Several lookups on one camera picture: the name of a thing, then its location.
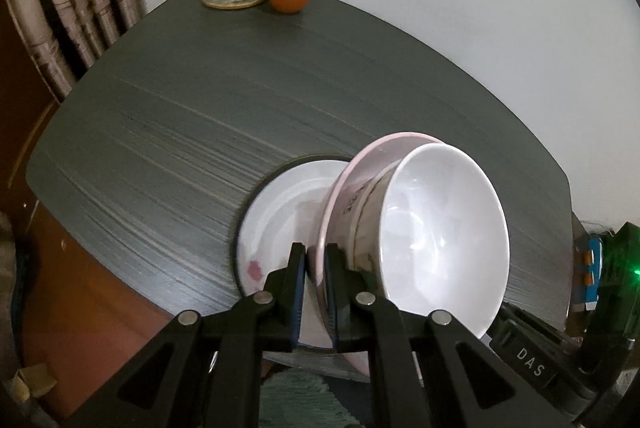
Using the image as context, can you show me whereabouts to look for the large blue floral plate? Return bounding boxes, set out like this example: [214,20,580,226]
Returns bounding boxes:
[227,153,353,303]

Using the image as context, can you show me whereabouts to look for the blue box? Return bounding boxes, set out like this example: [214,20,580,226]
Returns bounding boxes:
[572,233,608,311]

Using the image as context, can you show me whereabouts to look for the white bowl with blue print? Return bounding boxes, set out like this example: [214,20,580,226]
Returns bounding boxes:
[376,143,511,341]

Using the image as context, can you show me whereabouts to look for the brown wooden cabinet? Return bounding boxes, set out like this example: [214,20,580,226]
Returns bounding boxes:
[0,15,66,229]

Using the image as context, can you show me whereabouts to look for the white plate with pink flowers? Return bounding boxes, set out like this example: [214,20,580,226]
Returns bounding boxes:
[235,160,351,351]

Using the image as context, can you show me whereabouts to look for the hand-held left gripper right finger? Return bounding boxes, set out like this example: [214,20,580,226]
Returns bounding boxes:
[324,242,571,428]

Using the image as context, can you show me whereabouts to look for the patterned curtain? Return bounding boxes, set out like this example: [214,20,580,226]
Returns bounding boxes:
[0,0,147,103]

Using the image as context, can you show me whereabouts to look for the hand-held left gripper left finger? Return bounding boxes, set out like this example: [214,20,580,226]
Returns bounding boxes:
[65,242,307,428]

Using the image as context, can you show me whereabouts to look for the green fuzzy cloth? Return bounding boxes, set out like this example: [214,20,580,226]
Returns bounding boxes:
[260,368,371,428]

